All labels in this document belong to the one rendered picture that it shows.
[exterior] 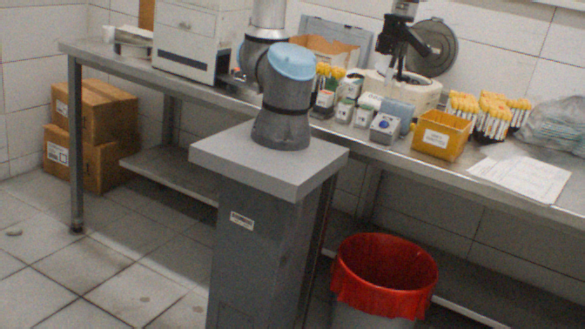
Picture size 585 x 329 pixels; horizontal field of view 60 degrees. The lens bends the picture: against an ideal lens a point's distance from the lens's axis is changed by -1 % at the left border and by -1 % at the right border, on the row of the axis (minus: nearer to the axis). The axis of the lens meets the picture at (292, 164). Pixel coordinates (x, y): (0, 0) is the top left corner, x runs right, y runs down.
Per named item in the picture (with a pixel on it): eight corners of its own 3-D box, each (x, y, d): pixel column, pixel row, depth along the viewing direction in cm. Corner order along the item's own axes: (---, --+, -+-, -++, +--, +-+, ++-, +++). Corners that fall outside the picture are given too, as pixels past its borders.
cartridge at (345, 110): (334, 120, 163) (338, 100, 160) (339, 117, 167) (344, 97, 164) (346, 124, 162) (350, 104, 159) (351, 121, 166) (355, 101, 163)
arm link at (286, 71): (275, 110, 119) (283, 53, 113) (251, 92, 129) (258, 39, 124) (319, 110, 125) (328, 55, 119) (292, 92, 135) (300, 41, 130)
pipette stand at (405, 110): (373, 130, 161) (379, 99, 157) (379, 124, 167) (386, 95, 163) (403, 139, 157) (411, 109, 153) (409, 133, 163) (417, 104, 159)
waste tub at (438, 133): (408, 148, 151) (417, 117, 147) (422, 137, 162) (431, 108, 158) (453, 164, 145) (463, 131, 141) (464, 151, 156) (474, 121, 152)
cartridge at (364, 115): (353, 126, 161) (357, 106, 158) (359, 123, 165) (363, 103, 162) (365, 130, 159) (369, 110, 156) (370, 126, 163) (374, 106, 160)
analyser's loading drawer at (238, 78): (207, 78, 176) (208, 63, 174) (218, 76, 181) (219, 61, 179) (258, 95, 168) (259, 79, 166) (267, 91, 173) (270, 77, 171)
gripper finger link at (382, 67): (369, 82, 153) (380, 55, 154) (388, 87, 151) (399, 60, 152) (367, 77, 150) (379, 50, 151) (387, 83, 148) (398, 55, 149)
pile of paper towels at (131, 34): (107, 36, 216) (107, 25, 214) (125, 34, 225) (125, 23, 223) (152, 50, 207) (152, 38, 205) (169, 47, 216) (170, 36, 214)
